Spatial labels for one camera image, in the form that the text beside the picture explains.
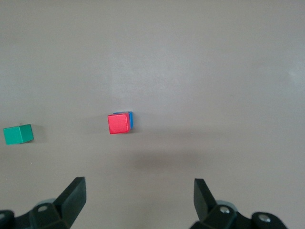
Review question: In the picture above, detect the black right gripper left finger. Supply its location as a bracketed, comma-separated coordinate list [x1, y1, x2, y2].
[0, 177, 87, 229]

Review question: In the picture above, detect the green wooden block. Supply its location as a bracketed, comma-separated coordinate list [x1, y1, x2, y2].
[3, 124, 34, 146]

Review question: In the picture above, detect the blue wooden block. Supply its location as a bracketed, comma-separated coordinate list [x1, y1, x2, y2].
[113, 111, 133, 131]

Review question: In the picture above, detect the red wooden block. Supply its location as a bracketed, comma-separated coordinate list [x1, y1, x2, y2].
[107, 113, 131, 135]

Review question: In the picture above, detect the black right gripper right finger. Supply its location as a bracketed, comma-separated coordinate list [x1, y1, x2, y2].
[189, 178, 288, 229]

